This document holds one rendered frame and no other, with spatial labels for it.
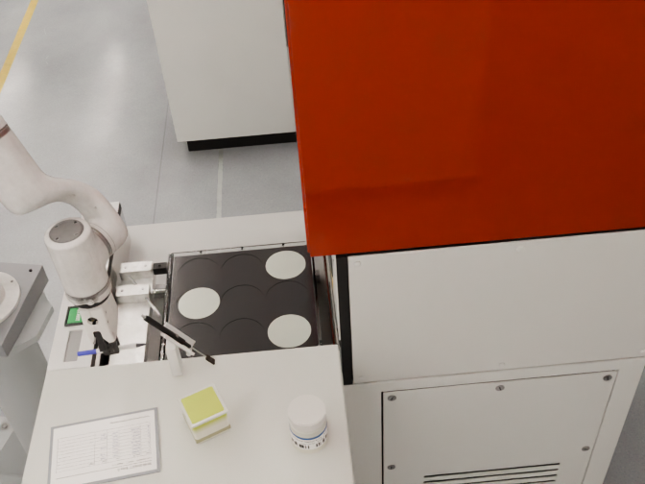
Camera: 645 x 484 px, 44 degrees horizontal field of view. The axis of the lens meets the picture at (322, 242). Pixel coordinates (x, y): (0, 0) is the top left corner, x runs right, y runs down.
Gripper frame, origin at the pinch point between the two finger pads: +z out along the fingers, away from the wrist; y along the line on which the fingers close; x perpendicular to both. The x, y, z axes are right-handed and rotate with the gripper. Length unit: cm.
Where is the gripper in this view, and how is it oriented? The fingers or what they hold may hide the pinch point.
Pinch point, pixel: (109, 344)
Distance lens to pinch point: 169.9
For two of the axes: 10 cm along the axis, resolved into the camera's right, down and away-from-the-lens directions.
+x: -9.9, 1.4, -0.6
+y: -1.4, -6.8, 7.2
